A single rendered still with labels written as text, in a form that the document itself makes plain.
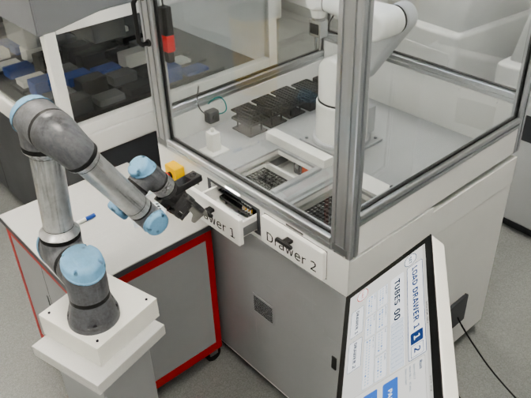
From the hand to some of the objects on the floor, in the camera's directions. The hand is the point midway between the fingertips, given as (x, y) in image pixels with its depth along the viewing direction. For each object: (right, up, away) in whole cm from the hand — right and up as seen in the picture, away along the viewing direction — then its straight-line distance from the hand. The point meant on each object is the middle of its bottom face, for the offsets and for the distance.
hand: (202, 210), depth 218 cm
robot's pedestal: (-27, -100, +17) cm, 105 cm away
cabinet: (+51, -54, +81) cm, 110 cm away
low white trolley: (-38, -66, +67) cm, 102 cm away
